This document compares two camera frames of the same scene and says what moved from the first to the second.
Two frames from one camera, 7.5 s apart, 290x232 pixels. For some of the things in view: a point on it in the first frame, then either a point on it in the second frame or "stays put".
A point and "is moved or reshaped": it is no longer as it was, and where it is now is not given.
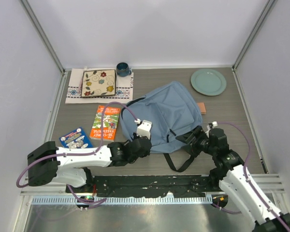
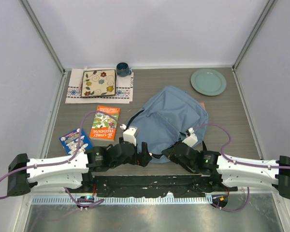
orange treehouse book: (111, 118) stays put
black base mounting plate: (188, 186) stays put
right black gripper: (186, 137) to (168, 153)
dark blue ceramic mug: (123, 69) stays put
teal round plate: (209, 81) stays put
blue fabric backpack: (173, 112) is moved or reshaped
